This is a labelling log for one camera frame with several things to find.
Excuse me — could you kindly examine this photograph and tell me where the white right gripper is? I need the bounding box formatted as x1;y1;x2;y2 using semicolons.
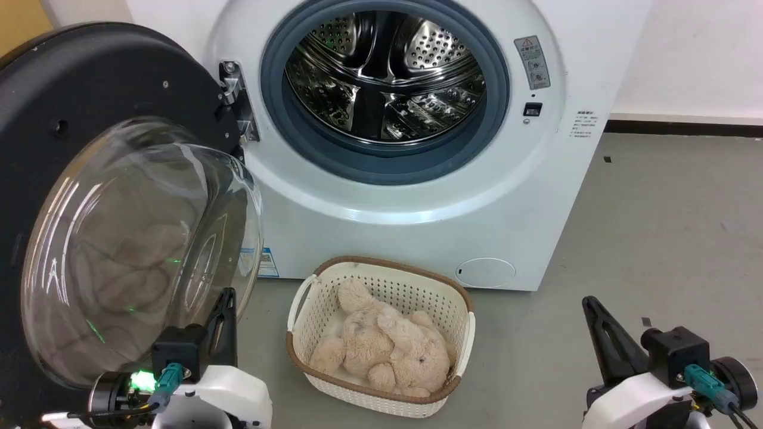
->
582;296;711;429

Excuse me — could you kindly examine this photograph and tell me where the blue energy label sticker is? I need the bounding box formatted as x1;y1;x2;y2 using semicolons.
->
238;247;280;279

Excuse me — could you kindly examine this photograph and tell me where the beige plush toy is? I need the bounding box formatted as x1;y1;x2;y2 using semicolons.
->
308;278;452;399

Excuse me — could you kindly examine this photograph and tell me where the black round glass washer door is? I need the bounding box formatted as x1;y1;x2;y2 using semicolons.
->
0;23;264;429

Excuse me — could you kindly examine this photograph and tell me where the grey warning sticker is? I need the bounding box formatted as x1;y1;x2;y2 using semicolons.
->
514;35;551;91

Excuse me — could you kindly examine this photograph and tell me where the white front-load washing machine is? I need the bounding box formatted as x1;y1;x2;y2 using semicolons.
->
124;0;654;293

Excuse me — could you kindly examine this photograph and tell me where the metal door hinge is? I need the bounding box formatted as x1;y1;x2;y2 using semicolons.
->
218;60;260;144

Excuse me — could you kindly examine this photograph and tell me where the stainless steel washer drum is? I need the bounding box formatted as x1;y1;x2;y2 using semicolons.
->
285;11;487;145

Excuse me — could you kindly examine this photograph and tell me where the black wall baseboard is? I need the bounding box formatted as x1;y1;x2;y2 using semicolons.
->
604;119;763;139

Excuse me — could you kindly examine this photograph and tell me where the yellow wooden panel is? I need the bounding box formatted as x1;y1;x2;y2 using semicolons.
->
0;0;55;58

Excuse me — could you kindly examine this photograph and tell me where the small printed text label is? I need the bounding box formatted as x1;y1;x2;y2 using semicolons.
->
569;110;594;139

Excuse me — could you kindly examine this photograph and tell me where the white brown-rimmed laundry basket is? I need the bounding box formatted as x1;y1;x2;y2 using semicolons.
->
286;256;477;419

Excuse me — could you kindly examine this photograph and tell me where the black cable teal plug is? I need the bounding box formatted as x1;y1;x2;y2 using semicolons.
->
684;364;761;429
66;362;184;418

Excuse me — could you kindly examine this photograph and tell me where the round drain filter cover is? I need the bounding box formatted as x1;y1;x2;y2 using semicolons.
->
455;257;517;290

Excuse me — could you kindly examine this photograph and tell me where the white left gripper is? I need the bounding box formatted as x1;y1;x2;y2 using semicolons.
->
152;287;273;429

